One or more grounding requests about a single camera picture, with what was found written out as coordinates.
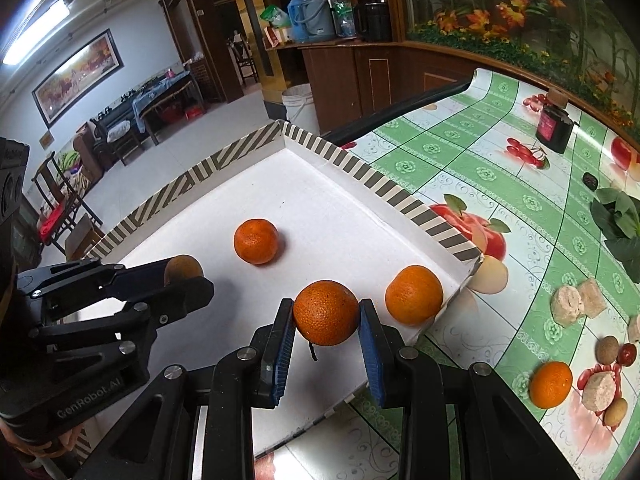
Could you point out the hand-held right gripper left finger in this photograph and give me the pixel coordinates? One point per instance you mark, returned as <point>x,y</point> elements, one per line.
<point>281,355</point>

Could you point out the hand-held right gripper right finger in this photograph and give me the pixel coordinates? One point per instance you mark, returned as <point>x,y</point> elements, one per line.
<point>372,355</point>

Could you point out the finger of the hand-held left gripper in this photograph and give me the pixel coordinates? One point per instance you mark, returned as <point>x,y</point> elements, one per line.
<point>145,272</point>
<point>185,297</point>

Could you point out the brown longan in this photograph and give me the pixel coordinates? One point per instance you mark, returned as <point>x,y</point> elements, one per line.
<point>615,410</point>
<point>607,350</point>
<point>184,266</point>

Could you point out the orange mandarin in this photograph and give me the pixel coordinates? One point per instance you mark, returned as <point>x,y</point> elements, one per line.
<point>414,295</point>
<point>550,384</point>
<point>326,313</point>
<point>256,241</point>

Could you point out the white tray with striped rim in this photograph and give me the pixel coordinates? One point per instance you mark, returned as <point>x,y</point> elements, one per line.
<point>300,200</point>

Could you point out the beige food chunk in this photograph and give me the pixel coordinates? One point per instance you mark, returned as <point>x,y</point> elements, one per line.
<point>635,328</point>
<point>566,305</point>
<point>594,291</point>
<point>598,391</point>

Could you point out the red date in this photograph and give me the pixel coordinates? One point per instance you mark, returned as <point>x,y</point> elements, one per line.
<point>625,354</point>

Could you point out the person's left hand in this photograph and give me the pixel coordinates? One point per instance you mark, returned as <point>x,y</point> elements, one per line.
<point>30,462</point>

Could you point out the wooden chair with red cloth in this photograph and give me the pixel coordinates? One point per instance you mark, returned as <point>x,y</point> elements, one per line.
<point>60,210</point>

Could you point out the dark bench with cushion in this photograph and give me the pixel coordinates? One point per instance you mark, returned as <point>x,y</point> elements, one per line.
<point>110,135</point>

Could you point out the table with blue cloth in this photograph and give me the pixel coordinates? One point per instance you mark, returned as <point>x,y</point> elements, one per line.
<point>160,92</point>

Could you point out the green printed tablecloth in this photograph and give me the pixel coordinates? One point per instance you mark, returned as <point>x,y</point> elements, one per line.
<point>450,160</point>

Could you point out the white plastic bucket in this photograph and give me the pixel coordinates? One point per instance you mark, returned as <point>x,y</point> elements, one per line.
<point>300,107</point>

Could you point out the dark wooden dining chair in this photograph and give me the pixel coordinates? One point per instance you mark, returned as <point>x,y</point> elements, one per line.
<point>244,57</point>

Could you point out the ceiling tube light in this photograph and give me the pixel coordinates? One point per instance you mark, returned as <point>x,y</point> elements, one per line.
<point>35,32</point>

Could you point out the red and white box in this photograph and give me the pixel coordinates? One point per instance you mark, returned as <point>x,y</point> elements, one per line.
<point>277,37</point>

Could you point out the green leafy vegetable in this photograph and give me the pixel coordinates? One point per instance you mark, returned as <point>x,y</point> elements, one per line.
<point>625,255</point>
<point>617,215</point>

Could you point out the brown wooden cabinet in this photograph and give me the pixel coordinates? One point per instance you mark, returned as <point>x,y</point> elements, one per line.
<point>350,75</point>

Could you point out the small black object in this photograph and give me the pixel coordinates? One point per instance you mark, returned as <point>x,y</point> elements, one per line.
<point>590,180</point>

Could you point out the green and white bag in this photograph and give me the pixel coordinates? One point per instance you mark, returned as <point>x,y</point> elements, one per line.
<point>274,16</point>

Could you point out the dark red jar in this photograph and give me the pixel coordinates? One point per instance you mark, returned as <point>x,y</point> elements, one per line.
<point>554,127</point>

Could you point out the blue thermos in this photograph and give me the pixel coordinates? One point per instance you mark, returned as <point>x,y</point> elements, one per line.
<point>297,20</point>

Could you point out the grey-blue thermos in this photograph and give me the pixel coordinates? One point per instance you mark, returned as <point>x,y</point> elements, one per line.
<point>319,15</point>

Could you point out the black kettle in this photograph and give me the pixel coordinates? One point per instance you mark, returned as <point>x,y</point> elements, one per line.
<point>375,20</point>

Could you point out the small wall frame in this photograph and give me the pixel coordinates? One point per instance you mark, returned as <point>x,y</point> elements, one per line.
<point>46,138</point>

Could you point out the framed wall painting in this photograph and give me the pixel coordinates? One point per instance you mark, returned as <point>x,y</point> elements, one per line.
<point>77,77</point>

